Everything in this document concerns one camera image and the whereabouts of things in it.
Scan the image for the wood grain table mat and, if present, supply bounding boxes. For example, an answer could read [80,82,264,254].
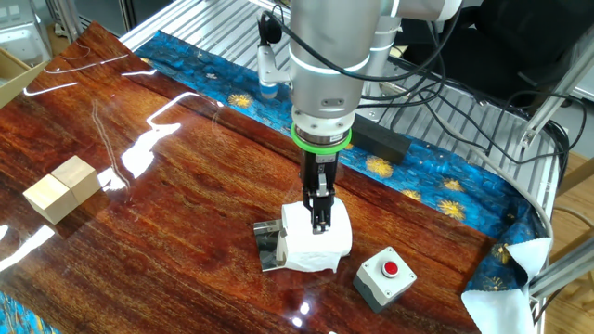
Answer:
[0,20,497,334]

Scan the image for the blue starry painted cloth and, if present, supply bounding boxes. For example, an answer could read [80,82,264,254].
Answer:
[0,30,556,334]

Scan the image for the aluminium profile post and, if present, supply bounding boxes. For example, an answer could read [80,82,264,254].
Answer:
[518,27,594,149]
[528,236,594,299]
[44,0,85,44]

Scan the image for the tan wooden block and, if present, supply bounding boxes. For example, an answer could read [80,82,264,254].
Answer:
[50,155,102,205]

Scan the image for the pale wooden block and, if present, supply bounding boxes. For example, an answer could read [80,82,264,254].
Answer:
[22,173,79,226]

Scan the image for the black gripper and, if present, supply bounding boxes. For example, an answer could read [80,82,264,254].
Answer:
[299,151,339,235]

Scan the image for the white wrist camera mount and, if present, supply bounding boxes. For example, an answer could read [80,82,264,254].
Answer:
[256,11,292,101]

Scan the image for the black foam block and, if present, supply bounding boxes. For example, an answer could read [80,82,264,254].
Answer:
[350,113,413,166]

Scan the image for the grey cable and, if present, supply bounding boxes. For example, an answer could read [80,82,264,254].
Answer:
[431,115,557,243]

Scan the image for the silver metal case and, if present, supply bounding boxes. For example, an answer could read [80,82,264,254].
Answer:
[0,0,52,66]

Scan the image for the black office chair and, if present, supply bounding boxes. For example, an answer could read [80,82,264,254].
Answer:
[401,0,594,110]

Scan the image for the black table cable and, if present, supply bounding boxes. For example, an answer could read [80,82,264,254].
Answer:
[356,69,588,167]

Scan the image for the red push button box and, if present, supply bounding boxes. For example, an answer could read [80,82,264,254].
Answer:
[352,245,418,315]

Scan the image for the brown cardboard box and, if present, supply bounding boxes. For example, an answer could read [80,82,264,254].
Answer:
[0,45,50,110]

